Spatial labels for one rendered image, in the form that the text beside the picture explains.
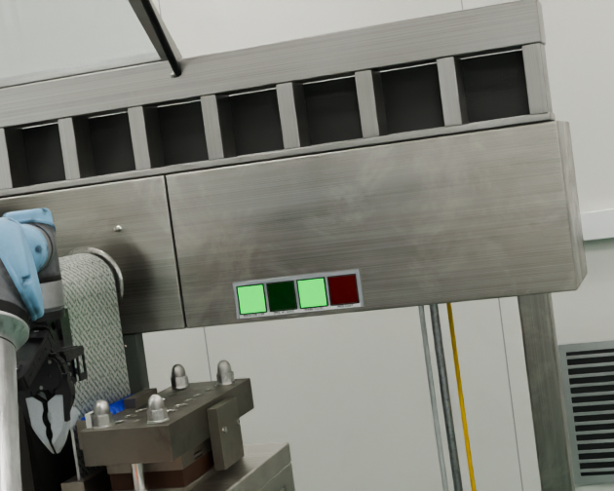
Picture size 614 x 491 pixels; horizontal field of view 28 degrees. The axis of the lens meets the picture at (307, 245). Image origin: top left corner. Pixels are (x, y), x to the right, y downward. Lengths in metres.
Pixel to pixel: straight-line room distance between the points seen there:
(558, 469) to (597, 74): 2.33
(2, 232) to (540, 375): 1.31
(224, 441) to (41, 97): 0.78
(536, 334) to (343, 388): 2.45
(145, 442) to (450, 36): 0.88
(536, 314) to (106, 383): 0.81
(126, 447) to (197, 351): 2.88
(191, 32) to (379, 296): 2.76
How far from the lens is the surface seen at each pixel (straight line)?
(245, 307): 2.31
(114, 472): 2.14
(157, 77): 2.37
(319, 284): 2.26
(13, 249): 1.32
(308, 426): 4.83
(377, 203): 2.23
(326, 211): 2.25
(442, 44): 2.21
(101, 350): 2.25
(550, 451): 2.41
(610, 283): 4.53
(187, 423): 2.09
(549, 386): 2.38
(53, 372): 1.85
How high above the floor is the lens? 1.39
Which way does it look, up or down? 3 degrees down
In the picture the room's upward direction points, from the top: 8 degrees counter-clockwise
